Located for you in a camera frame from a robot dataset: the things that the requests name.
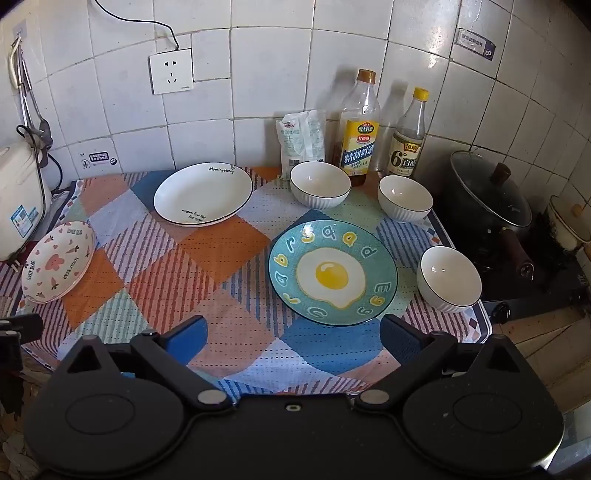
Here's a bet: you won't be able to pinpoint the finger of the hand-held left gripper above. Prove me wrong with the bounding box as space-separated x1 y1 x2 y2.
0 314 45 345

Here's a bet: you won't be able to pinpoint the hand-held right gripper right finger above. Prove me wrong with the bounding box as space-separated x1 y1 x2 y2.
353 314 533 412

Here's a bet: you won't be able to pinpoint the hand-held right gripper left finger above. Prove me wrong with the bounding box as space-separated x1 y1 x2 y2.
54 315 234 415

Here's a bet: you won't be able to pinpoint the pink patterned plate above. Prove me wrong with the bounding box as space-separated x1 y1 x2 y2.
21 220 97 304

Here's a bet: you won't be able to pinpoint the white ribbed bowl black rim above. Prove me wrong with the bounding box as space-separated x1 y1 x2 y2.
289 161 352 209
377 175 434 225
416 246 483 315

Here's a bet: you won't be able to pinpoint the blue fried egg plate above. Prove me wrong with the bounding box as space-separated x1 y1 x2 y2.
269 220 399 326

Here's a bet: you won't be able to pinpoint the white plate black rim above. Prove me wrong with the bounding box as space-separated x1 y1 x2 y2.
153 162 254 228

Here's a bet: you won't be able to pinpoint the patchwork table cloth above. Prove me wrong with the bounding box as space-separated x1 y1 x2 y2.
0 166 492 402

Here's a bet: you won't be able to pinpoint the white rice cooker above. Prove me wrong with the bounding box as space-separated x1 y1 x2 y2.
0 141 52 261

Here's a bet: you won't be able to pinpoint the black gas stove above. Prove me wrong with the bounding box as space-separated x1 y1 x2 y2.
431 203 591 325

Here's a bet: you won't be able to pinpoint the glass wok lid wooden knob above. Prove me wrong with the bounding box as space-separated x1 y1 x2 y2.
450 150 534 229

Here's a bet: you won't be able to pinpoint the clear vinegar bottle yellow cap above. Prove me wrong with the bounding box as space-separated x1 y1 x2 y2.
388 87 430 178

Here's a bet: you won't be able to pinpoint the cooking wine bottle yellow label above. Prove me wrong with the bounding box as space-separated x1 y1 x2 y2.
339 69 382 188

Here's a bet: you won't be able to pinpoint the white enamel pot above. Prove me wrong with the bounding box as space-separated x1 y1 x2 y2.
547 195 591 252

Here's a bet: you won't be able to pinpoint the white powder bag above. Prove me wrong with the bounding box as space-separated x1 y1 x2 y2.
276 110 328 182

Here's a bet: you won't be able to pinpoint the hanging metal tongs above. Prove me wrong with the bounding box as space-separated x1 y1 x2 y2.
8 37 51 139

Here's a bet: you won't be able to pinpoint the black wok wooden handle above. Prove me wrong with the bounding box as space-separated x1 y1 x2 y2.
434 150 537 278

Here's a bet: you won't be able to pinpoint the rice cooker black cord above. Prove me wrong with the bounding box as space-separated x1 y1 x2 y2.
45 151 66 195

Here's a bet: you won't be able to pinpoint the small wall sticker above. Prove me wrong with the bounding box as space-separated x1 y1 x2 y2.
76 148 118 168

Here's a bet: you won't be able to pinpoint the white wall socket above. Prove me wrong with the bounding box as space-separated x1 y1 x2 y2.
148 47 194 96

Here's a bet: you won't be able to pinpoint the large wall sticker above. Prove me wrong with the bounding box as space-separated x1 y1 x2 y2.
450 25 499 63

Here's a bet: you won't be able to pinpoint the black power cable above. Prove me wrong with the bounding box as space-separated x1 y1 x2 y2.
93 0 182 51

